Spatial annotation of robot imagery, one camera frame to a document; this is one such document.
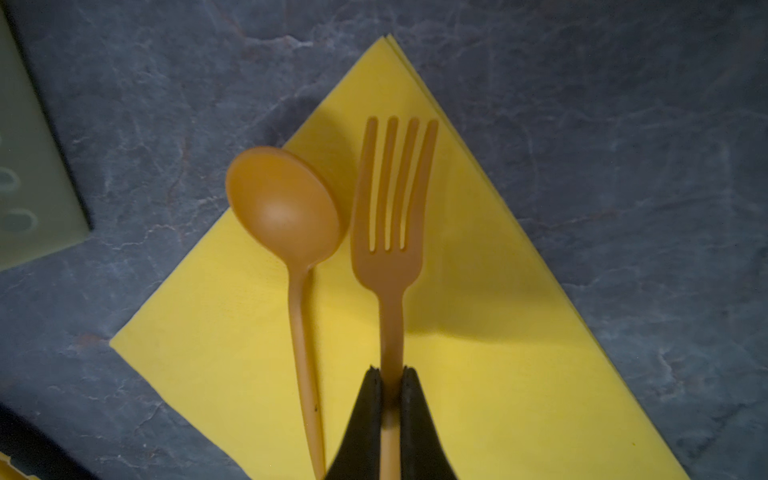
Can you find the green perforated plastic basket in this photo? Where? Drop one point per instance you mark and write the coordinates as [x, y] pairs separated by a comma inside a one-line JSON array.
[[40, 210]]

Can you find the orange wooden fork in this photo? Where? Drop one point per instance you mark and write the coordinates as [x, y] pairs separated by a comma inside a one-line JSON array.
[[387, 236]]

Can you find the orange wooden spoon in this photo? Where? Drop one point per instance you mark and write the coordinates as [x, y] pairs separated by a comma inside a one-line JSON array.
[[285, 205]]

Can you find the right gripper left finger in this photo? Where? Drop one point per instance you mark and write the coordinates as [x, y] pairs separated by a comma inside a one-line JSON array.
[[358, 457]]

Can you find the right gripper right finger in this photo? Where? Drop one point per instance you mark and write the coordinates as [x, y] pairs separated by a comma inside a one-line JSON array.
[[422, 455]]

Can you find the yellow paper napkin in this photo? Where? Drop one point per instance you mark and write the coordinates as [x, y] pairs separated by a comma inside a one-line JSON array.
[[517, 385]]

